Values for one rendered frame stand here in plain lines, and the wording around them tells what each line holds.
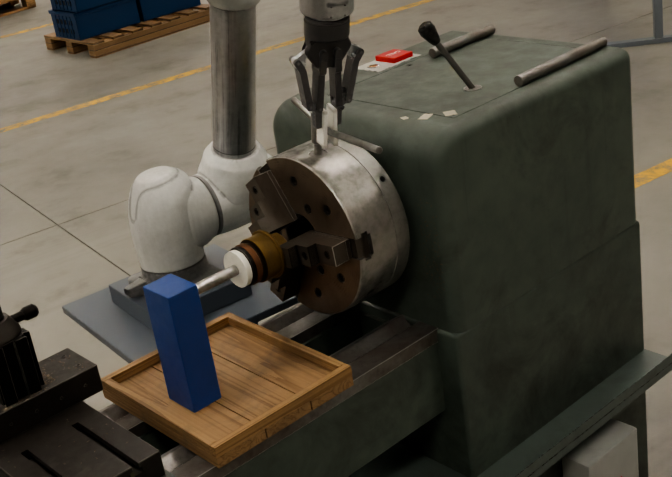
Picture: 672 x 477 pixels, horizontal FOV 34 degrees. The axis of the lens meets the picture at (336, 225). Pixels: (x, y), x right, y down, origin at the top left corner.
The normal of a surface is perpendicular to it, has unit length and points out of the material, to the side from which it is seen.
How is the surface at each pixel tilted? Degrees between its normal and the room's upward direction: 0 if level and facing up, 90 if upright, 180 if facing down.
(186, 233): 91
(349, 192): 50
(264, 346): 0
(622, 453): 90
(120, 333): 0
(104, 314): 0
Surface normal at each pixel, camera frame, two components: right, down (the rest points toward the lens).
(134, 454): -0.15, -0.91
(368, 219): 0.58, -0.11
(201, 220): 0.65, 0.17
